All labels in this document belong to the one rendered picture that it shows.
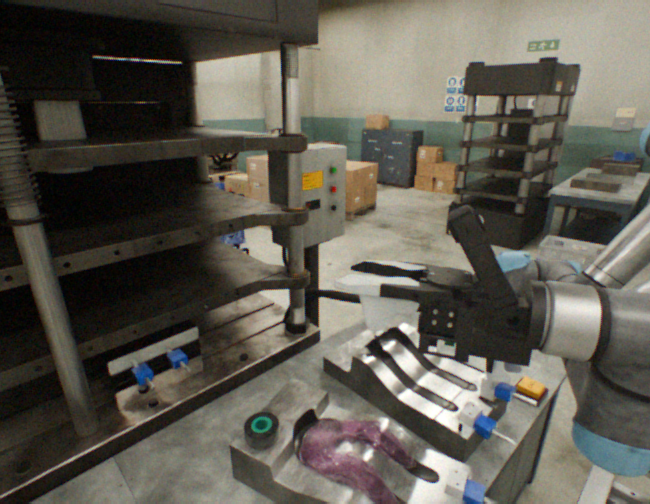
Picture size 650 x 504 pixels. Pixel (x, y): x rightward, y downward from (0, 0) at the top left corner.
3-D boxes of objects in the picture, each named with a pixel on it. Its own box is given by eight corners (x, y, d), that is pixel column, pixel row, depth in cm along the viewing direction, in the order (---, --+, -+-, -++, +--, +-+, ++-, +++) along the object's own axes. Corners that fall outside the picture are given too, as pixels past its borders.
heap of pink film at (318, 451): (419, 456, 91) (422, 431, 88) (394, 523, 76) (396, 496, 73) (324, 415, 102) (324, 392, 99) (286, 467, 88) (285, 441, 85)
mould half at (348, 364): (505, 411, 111) (514, 374, 106) (462, 466, 94) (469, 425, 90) (372, 339, 145) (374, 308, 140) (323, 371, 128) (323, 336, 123)
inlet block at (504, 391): (538, 409, 98) (540, 390, 97) (531, 417, 94) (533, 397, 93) (487, 389, 107) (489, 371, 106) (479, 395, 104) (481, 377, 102)
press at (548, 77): (552, 222, 556) (587, 66, 481) (518, 251, 450) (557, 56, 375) (487, 211, 615) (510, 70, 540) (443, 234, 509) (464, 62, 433)
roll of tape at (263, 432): (240, 430, 91) (239, 419, 90) (271, 417, 95) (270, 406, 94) (252, 455, 85) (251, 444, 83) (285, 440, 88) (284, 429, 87)
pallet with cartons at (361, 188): (376, 209, 626) (379, 163, 599) (351, 221, 563) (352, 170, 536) (317, 199, 689) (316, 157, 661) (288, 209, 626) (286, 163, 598)
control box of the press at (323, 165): (345, 419, 212) (353, 146, 158) (304, 451, 192) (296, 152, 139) (318, 398, 227) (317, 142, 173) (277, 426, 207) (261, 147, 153)
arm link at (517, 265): (540, 255, 91) (503, 254, 91) (536, 299, 93) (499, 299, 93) (526, 249, 98) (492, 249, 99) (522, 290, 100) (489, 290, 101)
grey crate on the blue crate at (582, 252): (615, 262, 364) (620, 248, 359) (609, 276, 336) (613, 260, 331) (545, 247, 402) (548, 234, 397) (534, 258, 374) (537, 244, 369)
